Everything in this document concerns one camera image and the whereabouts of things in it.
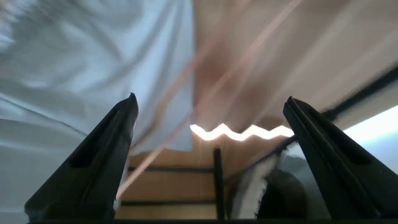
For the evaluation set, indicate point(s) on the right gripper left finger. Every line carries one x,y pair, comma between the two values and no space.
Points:
90,168

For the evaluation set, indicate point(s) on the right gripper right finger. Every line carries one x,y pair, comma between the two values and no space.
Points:
348,174

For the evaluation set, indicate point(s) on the pale grey shorts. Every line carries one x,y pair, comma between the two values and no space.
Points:
77,62

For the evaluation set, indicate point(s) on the pink clothes hanger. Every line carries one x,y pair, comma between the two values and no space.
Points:
224,77

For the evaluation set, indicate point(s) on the white laundry basket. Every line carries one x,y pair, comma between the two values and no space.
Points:
252,189

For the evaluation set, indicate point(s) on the black clothes rack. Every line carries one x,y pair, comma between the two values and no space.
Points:
218,180

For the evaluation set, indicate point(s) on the beige curtain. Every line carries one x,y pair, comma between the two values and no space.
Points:
311,46

